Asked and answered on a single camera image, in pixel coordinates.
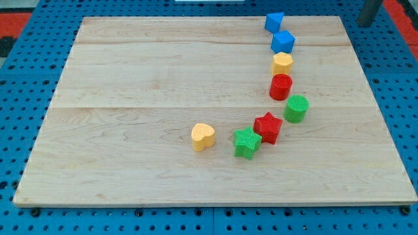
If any grey robot arm pole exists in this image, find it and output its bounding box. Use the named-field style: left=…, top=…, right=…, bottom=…
left=356, top=0, right=383, bottom=27

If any yellow hexagon block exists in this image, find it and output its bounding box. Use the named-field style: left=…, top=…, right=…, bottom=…
left=270, top=52, right=293, bottom=75

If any yellow heart block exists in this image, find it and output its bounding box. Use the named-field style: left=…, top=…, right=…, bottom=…
left=191, top=123, right=215, bottom=151

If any wooden board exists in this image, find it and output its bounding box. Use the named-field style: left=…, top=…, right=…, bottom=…
left=13, top=16, right=417, bottom=208

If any green star block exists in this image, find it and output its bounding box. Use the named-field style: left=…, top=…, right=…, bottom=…
left=233, top=126, right=262, bottom=160

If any red star block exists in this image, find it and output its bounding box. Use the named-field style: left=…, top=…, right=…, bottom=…
left=253, top=112, right=283, bottom=145

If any red cylinder block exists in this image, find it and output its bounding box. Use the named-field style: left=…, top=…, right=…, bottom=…
left=269, top=74, right=293, bottom=101

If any green cylinder block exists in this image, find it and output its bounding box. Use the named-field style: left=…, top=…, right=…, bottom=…
left=283, top=95, right=309, bottom=123

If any blue cube block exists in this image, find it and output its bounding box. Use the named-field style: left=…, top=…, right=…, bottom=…
left=270, top=30, right=295, bottom=54

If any blue triangle block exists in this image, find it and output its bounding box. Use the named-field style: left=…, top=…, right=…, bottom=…
left=265, top=12, right=285, bottom=34

